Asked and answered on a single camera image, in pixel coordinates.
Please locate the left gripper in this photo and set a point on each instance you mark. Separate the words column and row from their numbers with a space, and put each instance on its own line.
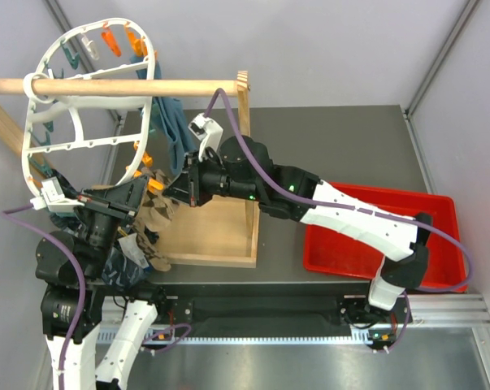
column 121, row 200

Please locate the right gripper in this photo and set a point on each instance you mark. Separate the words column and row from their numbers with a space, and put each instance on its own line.
column 188, row 188

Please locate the orange clip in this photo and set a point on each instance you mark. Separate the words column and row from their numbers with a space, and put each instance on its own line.
column 146, row 159
column 154, row 186

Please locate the brown argyle sock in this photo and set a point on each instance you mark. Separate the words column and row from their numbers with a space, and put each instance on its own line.
column 156, row 212
column 152, row 255

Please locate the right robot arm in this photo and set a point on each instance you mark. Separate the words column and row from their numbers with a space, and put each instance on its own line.
column 243, row 169

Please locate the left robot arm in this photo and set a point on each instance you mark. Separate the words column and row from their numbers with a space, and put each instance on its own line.
column 71, row 264

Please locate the teal clip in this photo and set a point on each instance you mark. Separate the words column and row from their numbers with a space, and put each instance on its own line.
column 40, row 165
column 42, row 136

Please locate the wooden rack base tray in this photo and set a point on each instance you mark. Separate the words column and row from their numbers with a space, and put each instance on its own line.
column 213, row 235

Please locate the teal blue sock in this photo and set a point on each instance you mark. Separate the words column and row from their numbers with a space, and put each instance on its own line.
column 167, row 117

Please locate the red plastic tray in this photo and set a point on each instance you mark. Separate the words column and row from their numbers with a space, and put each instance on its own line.
column 331, row 253

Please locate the wooden rod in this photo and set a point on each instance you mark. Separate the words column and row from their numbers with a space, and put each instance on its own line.
column 113, row 88

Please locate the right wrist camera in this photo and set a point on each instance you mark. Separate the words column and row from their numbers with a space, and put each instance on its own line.
column 208, row 132

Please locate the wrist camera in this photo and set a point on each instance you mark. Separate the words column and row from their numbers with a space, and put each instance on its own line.
column 53, row 199
column 208, row 132

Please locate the wooden rack upright post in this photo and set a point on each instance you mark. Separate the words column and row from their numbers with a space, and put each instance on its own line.
column 244, row 118

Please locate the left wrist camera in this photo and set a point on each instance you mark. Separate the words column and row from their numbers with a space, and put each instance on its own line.
column 53, row 199

